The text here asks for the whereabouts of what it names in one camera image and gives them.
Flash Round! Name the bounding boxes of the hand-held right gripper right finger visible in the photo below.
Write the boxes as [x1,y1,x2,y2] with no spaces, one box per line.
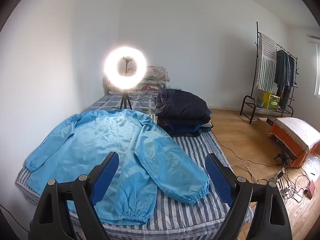
[204,153,292,240]

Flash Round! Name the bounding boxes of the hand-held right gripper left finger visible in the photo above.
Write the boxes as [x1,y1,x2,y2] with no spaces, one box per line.
[29,151,120,240]

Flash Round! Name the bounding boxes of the light blue work coat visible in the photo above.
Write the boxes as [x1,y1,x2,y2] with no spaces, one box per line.
[24,109,210,225]

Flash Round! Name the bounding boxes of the stack of folded dark clothes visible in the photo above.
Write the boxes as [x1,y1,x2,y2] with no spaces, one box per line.
[155,88,213,137]

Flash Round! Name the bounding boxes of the dark hanging clothes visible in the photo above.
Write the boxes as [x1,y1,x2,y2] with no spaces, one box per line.
[274,49,298,110]

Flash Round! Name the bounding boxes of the blue striped bed quilt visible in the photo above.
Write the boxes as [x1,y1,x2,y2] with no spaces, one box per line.
[15,127,253,240]

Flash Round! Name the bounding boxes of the black device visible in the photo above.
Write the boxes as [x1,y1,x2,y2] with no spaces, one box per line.
[274,151,292,167]

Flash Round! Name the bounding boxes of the white power strip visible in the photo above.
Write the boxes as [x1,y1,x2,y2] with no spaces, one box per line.
[279,184,297,198]

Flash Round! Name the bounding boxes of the black tripod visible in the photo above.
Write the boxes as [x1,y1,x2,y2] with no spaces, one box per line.
[119,89,133,110]

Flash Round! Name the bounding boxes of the small red box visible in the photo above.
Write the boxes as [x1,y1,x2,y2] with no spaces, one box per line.
[307,180,317,199]

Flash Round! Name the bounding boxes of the yellow crate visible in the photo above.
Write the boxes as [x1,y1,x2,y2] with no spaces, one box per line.
[262,92,281,111]

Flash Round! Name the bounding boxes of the floral folded quilt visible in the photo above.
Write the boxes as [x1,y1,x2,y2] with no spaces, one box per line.
[106,66,170,94]

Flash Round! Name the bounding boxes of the phone holder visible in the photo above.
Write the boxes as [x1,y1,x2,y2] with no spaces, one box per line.
[122,56,132,77]

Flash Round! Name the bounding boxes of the striped hanging towel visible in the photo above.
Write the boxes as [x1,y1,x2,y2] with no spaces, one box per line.
[257,33,277,93]

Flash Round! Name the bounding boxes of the window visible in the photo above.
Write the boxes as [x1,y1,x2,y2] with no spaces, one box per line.
[314,42,320,95]

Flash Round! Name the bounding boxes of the white floor cable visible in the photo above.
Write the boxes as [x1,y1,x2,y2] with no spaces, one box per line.
[230,164,258,184]

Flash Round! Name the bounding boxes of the black floor cable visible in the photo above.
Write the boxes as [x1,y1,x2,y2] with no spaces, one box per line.
[211,132,278,168]

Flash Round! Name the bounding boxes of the black ring light cable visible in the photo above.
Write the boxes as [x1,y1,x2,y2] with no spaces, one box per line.
[130,99,157,113]

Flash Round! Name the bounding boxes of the round ring light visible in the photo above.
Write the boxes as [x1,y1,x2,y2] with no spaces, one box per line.
[104,45,147,90]

